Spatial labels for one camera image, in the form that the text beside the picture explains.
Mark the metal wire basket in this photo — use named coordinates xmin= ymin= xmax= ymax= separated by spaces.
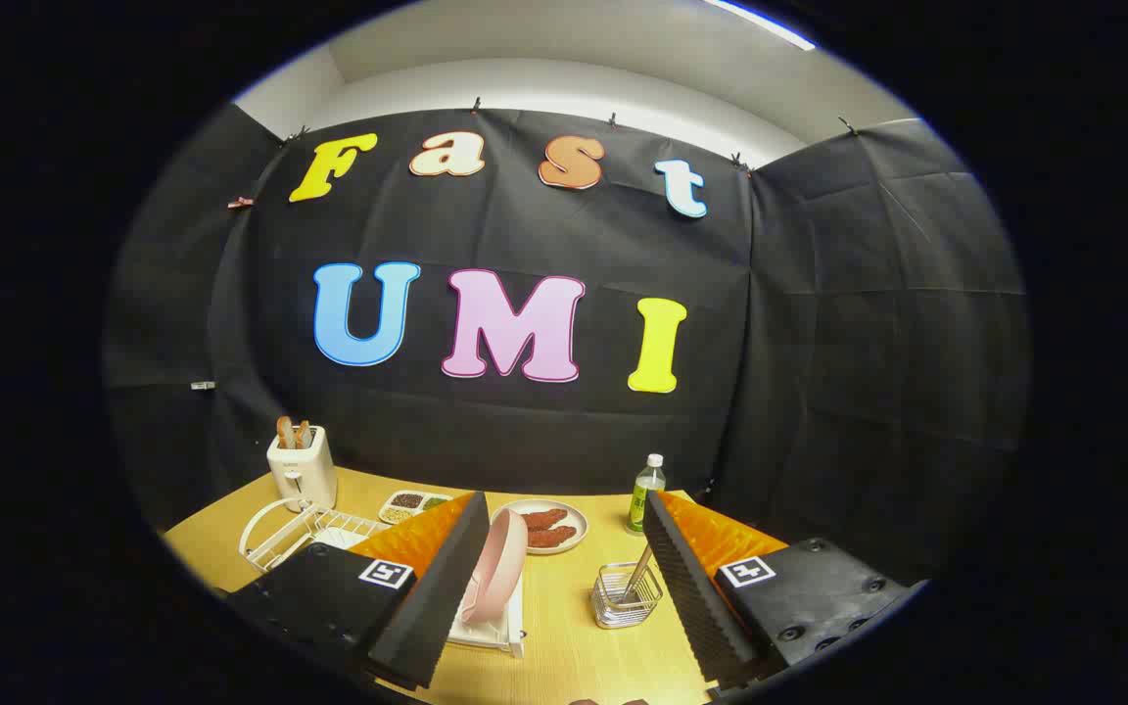
xmin=590 ymin=562 xmax=665 ymax=630

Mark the beige sausage plate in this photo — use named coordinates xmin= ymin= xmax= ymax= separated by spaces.
xmin=491 ymin=499 xmax=589 ymax=556

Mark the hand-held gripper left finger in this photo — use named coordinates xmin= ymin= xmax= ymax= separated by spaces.
xmin=221 ymin=492 xmax=492 ymax=691

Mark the white wire dish rack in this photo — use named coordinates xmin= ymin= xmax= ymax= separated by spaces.
xmin=238 ymin=496 xmax=526 ymax=659

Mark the green drink bottle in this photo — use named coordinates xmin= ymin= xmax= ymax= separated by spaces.
xmin=626 ymin=453 xmax=668 ymax=536

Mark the wooden handled metal spoon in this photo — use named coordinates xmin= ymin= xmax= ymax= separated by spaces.
xmin=623 ymin=543 xmax=655 ymax=603

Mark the white divided condiment dish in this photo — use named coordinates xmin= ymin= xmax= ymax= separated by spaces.
xmin=378 ymin=490 xmax=454 ymax=527

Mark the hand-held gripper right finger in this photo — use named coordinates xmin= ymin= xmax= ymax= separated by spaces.
xmin=642 ymin=490 xmax=929 ymax=698

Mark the white toaster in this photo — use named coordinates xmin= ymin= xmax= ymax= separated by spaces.
xmin=266 ymin=425 xmax=338 ymax=512

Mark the pink plate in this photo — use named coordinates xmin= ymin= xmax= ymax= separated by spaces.
xmin=459 ymin=507 xmax=530 ymax=625

